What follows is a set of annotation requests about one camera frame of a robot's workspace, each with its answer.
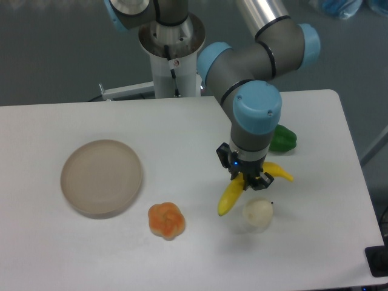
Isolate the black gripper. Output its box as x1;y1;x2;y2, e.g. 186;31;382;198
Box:
216;142;272;190

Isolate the yellow banana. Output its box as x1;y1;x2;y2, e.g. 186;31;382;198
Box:
218;162;294;216

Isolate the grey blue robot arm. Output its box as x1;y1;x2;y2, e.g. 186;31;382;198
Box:
105;1;321;190

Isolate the green bell pepper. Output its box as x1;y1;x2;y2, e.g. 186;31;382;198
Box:
269;124;297;152

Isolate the orange swirl bread bun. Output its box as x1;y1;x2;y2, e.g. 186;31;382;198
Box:
148;202;186;240

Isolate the beige round plate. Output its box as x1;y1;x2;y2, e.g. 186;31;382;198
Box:
60;139;143;219

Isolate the black device at table edge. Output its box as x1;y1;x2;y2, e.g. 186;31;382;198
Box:
364;246;387;278

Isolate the blue plastic bag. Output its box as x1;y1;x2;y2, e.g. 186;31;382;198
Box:
309;0;387;20

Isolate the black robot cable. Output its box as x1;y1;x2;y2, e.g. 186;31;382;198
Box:
164;44;182;98

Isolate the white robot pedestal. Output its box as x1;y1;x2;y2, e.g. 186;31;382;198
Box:
99;13;206;101

